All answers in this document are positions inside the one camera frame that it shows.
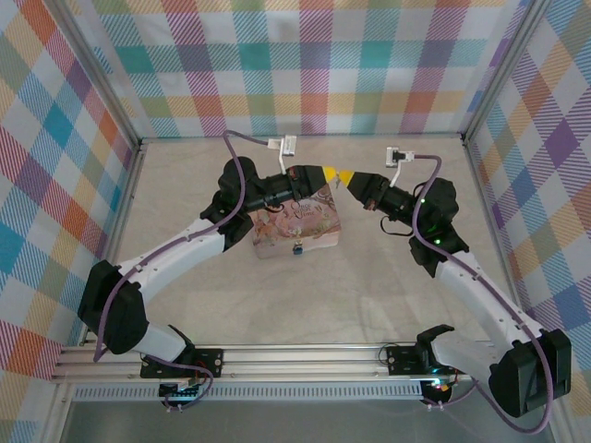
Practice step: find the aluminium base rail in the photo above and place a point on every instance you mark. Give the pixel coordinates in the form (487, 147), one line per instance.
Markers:
(300, 364)

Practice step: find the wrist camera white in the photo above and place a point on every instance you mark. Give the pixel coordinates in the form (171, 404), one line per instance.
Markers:
(287, 145)
(393, 157)

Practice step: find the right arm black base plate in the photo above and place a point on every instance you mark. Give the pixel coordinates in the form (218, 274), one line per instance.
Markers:
(401, 362)

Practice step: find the aluminium frame post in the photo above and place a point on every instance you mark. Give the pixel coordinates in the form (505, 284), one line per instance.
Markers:
(102, 74)
(500, 69)

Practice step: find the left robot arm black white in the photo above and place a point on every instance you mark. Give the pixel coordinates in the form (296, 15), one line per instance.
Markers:
(175, 254)

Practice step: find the grey metal sheet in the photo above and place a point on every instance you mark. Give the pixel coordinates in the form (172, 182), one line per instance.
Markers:
(300, 424)

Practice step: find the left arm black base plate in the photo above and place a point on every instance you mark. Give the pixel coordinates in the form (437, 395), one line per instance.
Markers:
(208, 360)

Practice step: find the aluminium frame rail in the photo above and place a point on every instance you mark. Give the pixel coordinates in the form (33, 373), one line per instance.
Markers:
(472, 159)
(346, 137)
(117, 221)

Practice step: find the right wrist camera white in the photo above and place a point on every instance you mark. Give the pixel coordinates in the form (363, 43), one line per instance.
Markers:
(393, 157)

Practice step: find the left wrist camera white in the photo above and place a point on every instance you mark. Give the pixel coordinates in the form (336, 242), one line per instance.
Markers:
(287, 145)

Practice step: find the pink illustrated tin box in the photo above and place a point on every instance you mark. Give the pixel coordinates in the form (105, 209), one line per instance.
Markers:
(305, 221)

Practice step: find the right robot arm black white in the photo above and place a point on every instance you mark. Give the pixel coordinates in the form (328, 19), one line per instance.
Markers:
(485, 300)

